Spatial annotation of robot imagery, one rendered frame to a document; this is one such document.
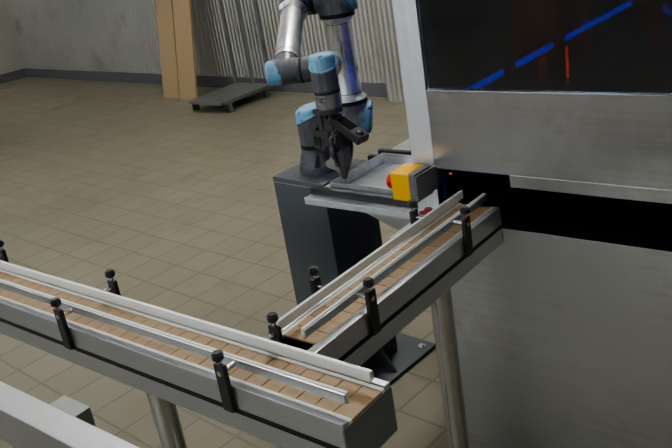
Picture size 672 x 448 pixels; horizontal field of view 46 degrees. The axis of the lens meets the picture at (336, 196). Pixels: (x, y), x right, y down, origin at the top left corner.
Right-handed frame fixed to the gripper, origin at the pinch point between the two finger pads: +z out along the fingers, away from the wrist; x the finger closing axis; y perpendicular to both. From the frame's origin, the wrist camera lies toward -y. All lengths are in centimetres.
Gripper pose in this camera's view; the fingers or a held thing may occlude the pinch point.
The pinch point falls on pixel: (346, 174)
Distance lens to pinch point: 230.2
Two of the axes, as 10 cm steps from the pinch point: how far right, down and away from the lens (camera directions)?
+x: -6.1, 3.6, -7.1
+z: 1.6, 9.3, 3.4
